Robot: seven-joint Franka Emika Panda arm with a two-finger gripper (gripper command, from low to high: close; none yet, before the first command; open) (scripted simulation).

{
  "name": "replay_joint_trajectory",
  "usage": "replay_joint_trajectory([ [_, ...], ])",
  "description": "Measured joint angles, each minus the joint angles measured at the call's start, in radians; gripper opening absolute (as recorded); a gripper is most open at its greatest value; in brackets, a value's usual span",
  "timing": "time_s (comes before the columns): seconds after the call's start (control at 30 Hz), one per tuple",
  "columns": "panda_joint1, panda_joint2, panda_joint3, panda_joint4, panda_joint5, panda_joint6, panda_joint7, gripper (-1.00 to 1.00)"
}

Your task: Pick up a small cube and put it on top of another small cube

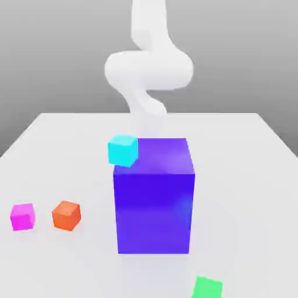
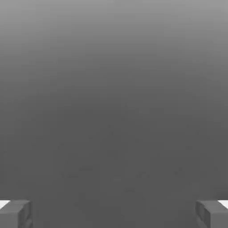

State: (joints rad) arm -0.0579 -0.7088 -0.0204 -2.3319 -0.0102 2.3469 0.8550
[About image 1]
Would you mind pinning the small magenta cube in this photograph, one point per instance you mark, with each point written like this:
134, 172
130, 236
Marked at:
22, 217

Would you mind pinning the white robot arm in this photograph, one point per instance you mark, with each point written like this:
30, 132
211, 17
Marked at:
149, 69

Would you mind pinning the small cyan cube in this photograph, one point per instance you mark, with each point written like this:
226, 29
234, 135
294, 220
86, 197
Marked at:
122, 151

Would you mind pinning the large purple box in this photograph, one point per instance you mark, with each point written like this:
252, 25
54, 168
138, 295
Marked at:
153, 209

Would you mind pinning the small green cube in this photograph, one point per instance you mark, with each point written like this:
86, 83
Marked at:
207, 288

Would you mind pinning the small orange cube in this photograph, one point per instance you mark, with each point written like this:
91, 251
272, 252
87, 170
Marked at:
66, 216

